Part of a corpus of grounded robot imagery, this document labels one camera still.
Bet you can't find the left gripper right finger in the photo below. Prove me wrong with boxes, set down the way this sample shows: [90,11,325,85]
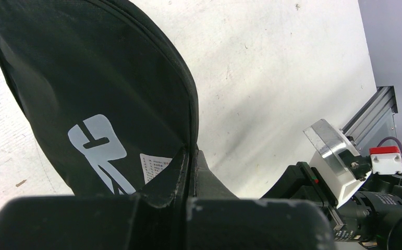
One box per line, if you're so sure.
[186,151,336,249]

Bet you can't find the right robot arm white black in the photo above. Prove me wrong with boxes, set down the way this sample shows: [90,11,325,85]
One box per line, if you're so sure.
[264,162,402,249]

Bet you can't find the black racket bag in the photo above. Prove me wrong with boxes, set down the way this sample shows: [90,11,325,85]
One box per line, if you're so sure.
[0,1,199,196]

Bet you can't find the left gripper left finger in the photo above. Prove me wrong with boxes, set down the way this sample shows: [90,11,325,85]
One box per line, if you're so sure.
[0,148,189,249]

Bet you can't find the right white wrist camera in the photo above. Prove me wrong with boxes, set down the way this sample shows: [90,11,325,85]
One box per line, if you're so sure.
[303,119,372,208]

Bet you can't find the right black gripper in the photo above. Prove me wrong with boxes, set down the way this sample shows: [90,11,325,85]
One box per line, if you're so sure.
[262,161,346,239]

